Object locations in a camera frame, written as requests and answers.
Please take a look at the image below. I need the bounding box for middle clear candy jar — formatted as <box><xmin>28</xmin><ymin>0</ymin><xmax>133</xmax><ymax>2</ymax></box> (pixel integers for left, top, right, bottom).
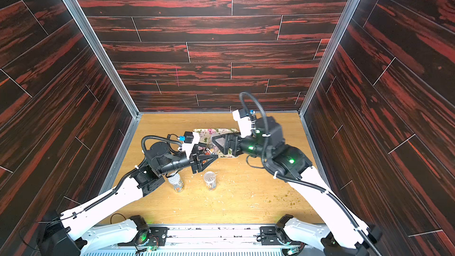
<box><xmin>203</xmin><ymin>171</ymin><xmax>217</xmax><ymax>191</ymax></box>

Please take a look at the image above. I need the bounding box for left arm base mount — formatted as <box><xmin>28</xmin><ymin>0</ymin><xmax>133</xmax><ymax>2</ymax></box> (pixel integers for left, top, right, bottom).
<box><xmin>126</xmin><ymin>215</ymin><xmax>168</xmax><ymax>254</ymax></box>

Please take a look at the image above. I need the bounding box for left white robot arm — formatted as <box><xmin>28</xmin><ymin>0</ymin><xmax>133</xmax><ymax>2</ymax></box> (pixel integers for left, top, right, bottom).
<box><xmin>36</xmin><ymin>141</ymin><xmax>218</xmax><ymax>256</ymax></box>

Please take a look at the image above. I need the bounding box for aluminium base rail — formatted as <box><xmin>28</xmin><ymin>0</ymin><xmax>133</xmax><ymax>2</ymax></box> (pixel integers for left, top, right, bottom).
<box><xmin>88</xmin><ymin>224</ymin><xmax>324</xmax><ymax>256</ymax></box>

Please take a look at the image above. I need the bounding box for floral rectangular tray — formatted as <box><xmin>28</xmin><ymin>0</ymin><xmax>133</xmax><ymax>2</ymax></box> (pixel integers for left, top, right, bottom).
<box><xmin>192</xmin><ymin>127</ymin><xmax>241</xmax><ymax>159</ymax></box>

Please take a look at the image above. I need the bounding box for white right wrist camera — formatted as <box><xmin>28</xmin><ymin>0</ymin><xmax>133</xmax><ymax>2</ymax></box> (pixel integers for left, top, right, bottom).
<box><xmin>232</xmin><ymin>109</ymin><xmax>252</xmax><ymax>138</ymax></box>

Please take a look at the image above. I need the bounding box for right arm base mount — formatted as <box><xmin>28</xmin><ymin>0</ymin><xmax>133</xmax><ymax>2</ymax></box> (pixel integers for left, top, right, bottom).
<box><xmin>256</xmin><ymin>214</ymin><xmax>306</xmax><ymax>256</ymax></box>

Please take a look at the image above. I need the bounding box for clear plastic candy jar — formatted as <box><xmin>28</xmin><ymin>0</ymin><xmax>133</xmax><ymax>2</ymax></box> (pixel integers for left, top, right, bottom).
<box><xmin>204</xmin><ymin>144</ymin><xmax>215</xmax><ymax>155</ymax></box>

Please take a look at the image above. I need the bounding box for black corrugated cable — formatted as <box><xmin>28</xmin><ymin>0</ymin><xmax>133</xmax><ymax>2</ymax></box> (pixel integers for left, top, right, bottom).
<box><xmin>239</xmin><ymin>92</ymin><xmax>383</xmax><ymax>256</ymax></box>
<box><xmin>141</xmin><ymin>134</ymin><xmax>182</xmax><ymax>154</ymax></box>

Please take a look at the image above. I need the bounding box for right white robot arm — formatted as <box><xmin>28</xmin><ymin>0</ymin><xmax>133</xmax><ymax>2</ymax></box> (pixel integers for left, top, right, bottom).
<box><xmin>212</xmin><ymin>117</ymin><xmax>382</xmax><ymax>256</ymax></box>

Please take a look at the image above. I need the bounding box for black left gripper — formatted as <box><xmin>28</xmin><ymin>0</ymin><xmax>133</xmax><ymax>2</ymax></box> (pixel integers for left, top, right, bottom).
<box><xmin>156</xmin><ymin>142</ymin><xmax>215</xmax><ymax>177</ymax></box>

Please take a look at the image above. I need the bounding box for left candy jar with lid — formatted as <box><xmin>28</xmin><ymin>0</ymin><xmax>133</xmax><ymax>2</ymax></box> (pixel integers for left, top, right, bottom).
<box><xmin>167</xmin><ymin>173</ymin><xmax>184</xmax><ymax>193</ymax></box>

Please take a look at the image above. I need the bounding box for right black corrugated cable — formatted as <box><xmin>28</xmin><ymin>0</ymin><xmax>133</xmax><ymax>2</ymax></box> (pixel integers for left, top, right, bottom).
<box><xmin>239</xmin><ymin>92</ymin><xmax>383</xmax><ymax>256</ymax></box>

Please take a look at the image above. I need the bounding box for left black corrugated cable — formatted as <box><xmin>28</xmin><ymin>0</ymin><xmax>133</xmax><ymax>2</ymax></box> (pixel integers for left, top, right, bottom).
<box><xmin>141</xmin><ymin>134</ymin><xmax>182</xmax><ymax>154</ymax></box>

